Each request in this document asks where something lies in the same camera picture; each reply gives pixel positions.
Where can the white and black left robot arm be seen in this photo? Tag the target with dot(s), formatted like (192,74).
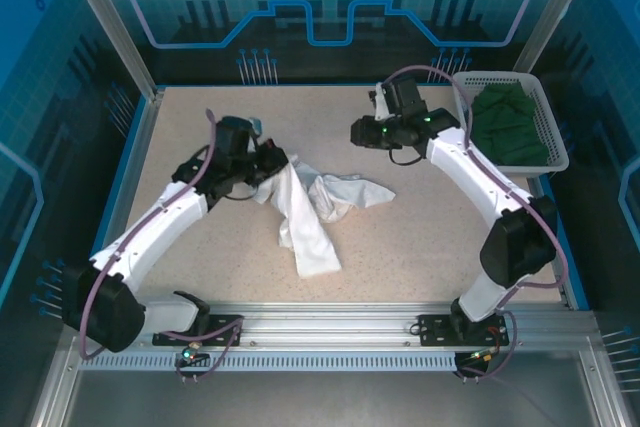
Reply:
(150,227)

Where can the white plastic basket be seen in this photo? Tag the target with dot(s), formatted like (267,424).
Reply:
(550,132)

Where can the small connector with green light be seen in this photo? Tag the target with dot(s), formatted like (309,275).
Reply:
(189,354)

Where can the aluminium mounting rail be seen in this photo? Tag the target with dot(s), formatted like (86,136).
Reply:
(325,327)

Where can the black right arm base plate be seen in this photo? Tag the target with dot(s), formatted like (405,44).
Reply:
(432,329)

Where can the small connector with orange plug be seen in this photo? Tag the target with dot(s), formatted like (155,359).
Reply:
(485,356)

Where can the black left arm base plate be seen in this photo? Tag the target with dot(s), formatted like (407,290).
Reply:
(222,340)

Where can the white t-shirt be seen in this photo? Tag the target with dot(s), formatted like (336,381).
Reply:
(305,217)

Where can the aluminium frame post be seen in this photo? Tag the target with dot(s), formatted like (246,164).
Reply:
(110,27)
(555,12)

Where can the dark green t-shirt pile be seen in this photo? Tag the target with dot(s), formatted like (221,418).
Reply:
(505,127)

